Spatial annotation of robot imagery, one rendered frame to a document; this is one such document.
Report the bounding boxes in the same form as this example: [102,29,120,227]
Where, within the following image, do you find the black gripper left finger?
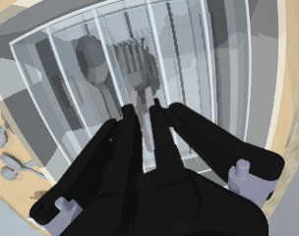
[30,90,144,236]

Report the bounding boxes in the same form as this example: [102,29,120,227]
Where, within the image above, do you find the light grey tray dividers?
[9,0,252,165]

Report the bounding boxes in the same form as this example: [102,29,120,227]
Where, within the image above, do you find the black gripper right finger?
[146,87,285,232]

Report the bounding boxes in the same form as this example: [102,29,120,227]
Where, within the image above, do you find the grey square cutlery tray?
[0,0,286,186]

